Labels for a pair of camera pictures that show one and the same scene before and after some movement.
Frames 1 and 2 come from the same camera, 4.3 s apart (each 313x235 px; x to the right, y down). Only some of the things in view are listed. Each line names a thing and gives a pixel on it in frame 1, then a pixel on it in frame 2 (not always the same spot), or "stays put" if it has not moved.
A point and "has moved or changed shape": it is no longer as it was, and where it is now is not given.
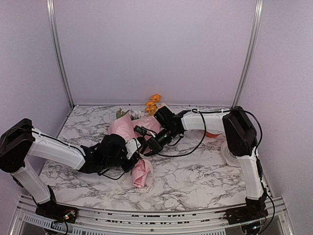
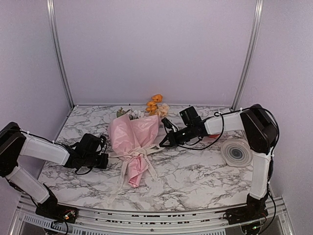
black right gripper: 154,146 → 166,137
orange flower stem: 150,105 stays put
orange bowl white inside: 212,133 stays put
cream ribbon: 130,182 has moved or changed shape
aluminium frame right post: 251,49 stays put
